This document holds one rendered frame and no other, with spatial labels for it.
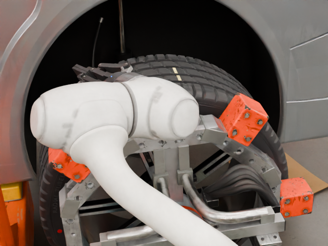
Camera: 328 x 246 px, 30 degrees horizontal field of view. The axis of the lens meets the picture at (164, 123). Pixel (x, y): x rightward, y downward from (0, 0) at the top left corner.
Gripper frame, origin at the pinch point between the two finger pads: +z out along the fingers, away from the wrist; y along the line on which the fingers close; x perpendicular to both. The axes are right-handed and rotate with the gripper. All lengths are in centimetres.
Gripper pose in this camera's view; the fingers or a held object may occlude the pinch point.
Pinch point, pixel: (83, 73)
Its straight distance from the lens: 141.0
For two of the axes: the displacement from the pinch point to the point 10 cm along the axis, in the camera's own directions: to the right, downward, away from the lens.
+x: -4.6, -7.1, -5.3
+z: -5.3, -2.6, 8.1
